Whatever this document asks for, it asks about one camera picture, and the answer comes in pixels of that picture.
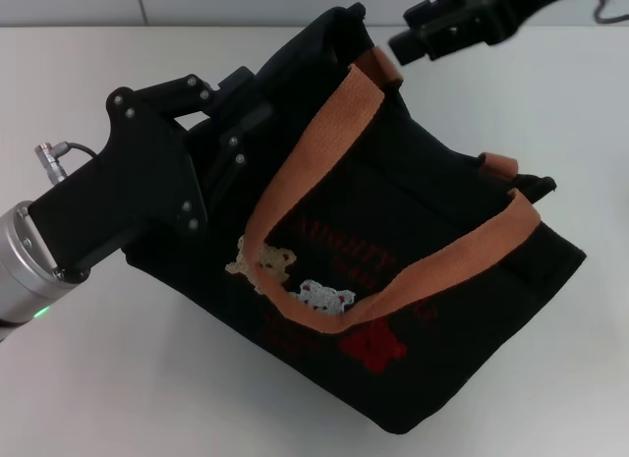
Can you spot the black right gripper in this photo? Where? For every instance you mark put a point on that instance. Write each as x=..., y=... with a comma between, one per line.
x=511, y=10

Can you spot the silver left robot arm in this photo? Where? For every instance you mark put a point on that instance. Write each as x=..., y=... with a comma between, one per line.
x=27, y=275

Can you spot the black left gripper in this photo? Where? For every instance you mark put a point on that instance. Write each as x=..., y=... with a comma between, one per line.
x=137, y=182

